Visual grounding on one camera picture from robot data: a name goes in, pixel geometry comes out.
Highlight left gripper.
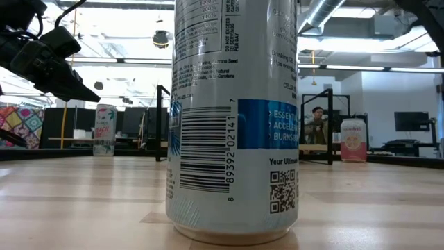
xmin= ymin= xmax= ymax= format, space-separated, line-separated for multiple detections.
xmin=0 ymin=36 xmax=101 ymax=103

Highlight wooden shelf black metal legs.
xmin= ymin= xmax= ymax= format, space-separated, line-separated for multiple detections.
xmin=155 ymin=85 xmax=351 ymax=166

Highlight black desk equipment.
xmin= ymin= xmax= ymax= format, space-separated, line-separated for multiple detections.
xmin=369 ymin=138 xmax=441 ymax=158

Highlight round silver air duct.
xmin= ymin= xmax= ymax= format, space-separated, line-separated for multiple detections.
xmin=298 ymin=0 xmax=348 ymax=35

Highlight colourful patterned quilt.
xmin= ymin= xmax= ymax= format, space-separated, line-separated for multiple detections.
xmin=0 ymin=106 xmax=45 ymax=150

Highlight pink white Spindrift can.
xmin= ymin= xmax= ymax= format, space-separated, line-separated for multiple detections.
xmin=339 ymin=118 xmax=368 ymax=163

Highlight long ceiling light strip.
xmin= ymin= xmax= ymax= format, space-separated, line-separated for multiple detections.
xmin=297 ymin=63 xmax=444 ymax=74
xmin=65 ymin=56 xmax=173 ymax=65

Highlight white peach vibe can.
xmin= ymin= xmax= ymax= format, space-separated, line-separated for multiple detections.
xmin=92 ymin=103 xmax=118 ymax=157

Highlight black dome ceiling fixture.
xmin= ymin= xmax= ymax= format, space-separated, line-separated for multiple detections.
xmin=152 ymin=30 xmax=171 ymax=49

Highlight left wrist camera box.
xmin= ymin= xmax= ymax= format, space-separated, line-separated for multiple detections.
xmin=40 ymin=26 xmax=83 ymax=59

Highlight white column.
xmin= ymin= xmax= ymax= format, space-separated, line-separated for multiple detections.
xmin=55 ymin=97 xmax=87 ymax=109

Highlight black desk partition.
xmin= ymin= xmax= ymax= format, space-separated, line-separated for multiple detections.
xmin=39 ymin=106 xmax=170 ymax=150

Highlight white box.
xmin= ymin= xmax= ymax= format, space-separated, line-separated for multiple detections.
xmin=73 ymin=128 xmax=94 ymax=140

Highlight person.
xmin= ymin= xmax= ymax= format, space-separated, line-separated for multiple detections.
xmin=304 ymin=106 xmax=329 ymax=145

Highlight black aluminium rig frame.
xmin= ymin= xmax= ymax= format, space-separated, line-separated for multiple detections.
xmin=0 ymin=147 xmax=167 ymax=162
xmin=366 ymin=154 xmax=444 ymax=171

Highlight black monitor stand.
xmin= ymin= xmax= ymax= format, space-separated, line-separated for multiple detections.
xmin=428 ymin=117 xmax=438 ymax=145

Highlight grey rectangular duct box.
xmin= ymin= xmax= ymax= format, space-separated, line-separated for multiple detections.
xmin=371 ymin=15 xmax=400 ymax=38

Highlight black monitor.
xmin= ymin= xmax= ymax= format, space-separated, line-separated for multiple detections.
xmin=394 ymin=111 xmax=430 ymax=133

